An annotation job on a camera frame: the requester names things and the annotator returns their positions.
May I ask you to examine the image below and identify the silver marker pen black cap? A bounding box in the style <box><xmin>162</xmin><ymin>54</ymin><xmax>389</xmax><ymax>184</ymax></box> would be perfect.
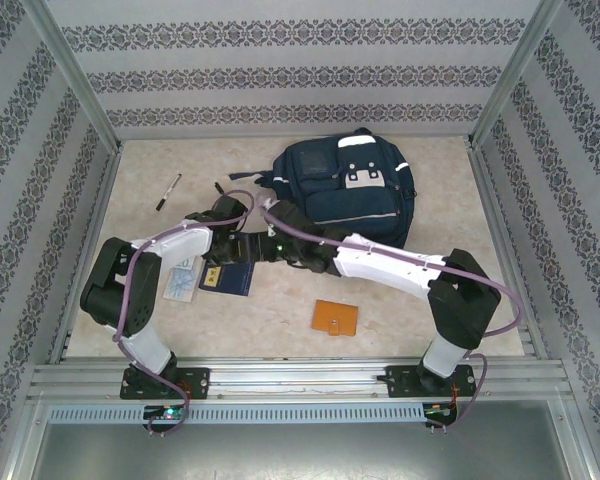
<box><xmin>154</xmin><ymin>172</ymin><xmax>183</xmax><ymax>212</ymax></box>

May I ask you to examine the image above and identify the small controller circuit board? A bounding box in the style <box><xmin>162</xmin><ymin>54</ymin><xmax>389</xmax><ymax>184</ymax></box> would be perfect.
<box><xmin>143</xmin><ymin>403</ymin><xmax>187</xmax><ymax>422</ymax></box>
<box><xmin>423</xmin><ymin>402</ymin><xmax>459</xmax><ymax>421</ymax></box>

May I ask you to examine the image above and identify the orange leather wallet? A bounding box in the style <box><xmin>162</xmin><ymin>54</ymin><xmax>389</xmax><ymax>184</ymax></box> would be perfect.
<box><xmin>310</xmin><ymin>298</ymin><xmax>360</xmax><ymax>338</ymax></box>

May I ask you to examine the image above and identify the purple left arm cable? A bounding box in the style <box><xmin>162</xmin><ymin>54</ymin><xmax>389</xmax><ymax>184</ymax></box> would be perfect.
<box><xmin>112</xmin><ymin>189</ymin><xmax>259</xmax><ymax>439</ymax></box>

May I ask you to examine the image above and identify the slotted grey cable duct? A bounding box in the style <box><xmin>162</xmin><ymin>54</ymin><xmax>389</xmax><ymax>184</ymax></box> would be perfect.
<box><xmin>46</xmin><ymin>402</ymin><xmax>427</xmax><ymax>426</ymax></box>

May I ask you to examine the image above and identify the aluminium side rail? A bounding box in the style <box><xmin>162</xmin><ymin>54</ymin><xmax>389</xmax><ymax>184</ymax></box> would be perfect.
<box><xmin>48</xmin><ymin>149</ymin><xmax>125</xmax><ymax>365</ymax></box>
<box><xmin>467</xmin><ymin>142</ymin><xmax>550</xmax><ymax>360</ymax></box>

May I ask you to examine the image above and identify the navy blue passport booklet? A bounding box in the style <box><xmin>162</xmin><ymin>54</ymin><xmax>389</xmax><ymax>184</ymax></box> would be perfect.
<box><xmin>197</xmin><ymin>260</ymin><xmax>257</xmax><ymax>299</ymax></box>

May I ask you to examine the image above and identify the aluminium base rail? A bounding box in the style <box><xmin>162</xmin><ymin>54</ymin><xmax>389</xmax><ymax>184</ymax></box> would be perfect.
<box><xmin>28</xmin><ymin>355</ymin><xmax>567</xmax><ymax>402</ymax></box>

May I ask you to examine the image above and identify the navy blue backpack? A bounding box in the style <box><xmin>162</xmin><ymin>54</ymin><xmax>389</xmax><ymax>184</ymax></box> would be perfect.
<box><xmin>228</xmin><ymin>127</ymin><xmax>417</xmax><ymax>250</ymax></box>

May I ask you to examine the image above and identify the pale blue banknote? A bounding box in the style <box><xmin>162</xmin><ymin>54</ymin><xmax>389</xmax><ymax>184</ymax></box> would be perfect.
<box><xmin>161</xmin><ymin>255</ymin><xmax>205</xmax><ymax>303</ymax></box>

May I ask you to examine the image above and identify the aluminium frame post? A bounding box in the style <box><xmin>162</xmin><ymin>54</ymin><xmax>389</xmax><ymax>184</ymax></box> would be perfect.
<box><xmin>22</xmin><ymin>0</ymin><xmax>126</xmax><ymax>157</ymax></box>
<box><xmin>465</xmin><ymin>0</ymin><xmax>565</xmax><ymax>151</ymax></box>

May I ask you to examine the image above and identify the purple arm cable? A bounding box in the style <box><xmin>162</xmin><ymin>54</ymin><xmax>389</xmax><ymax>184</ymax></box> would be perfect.
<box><xmin>262</xmin><ymin>204</ymin><xmax>524</xmax><ymax>431</ymax></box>
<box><xmin>112</xmin><ymin>189</ymin><xmax>259</xmax><ymax>439</ymax></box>

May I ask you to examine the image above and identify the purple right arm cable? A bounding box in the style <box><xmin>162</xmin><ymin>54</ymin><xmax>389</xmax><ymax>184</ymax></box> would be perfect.
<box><xmin>262</xmin><ymin>204</ymin><xmax>524</xmax><ymax>431</ymax></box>

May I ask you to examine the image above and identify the grey metal shelf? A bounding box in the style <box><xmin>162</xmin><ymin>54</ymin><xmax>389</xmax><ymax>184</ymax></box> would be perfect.
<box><xmin>27</xmin><ymin>422</ymin><xmax>594</xmax><ymax>480</ymax></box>

